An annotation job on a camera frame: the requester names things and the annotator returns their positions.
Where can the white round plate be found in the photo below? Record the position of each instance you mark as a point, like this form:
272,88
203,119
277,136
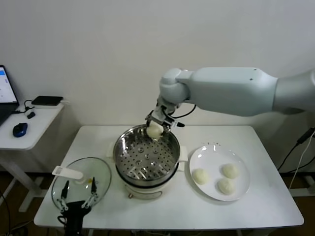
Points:
241,186

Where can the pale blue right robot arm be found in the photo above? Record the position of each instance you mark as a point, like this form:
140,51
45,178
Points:
233,91

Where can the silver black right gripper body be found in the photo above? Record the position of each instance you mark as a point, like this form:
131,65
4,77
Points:
163,115

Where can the stainless steel steamer basket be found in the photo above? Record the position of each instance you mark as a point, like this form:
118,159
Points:
123,145

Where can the black laptop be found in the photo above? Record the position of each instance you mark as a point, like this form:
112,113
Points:
5,110

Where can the blue computer mouse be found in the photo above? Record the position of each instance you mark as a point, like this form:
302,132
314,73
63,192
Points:
20,129

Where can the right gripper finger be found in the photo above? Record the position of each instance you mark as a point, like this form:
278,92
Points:
148,121
167,127

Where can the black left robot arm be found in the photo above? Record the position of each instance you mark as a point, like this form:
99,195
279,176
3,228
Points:
73,226

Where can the small black adapter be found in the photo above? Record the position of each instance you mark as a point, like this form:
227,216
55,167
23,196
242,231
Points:
30,115

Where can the white rounded side desk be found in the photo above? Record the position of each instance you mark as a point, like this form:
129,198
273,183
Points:
37,132

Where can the cream electric cooker base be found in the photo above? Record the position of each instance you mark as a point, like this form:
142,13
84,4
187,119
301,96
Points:
145,191

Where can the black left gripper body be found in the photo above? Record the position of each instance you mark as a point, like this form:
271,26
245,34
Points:
75,209

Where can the white desk frame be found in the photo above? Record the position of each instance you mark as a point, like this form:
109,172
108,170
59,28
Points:
302,192

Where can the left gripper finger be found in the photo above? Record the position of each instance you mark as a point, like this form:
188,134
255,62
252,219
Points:
93,186
66,188

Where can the white steamed baozi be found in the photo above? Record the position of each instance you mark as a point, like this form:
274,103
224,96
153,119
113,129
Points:
226,186
199,176
230,171
154,131

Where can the flat black box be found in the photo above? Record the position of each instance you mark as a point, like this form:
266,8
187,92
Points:
48,100

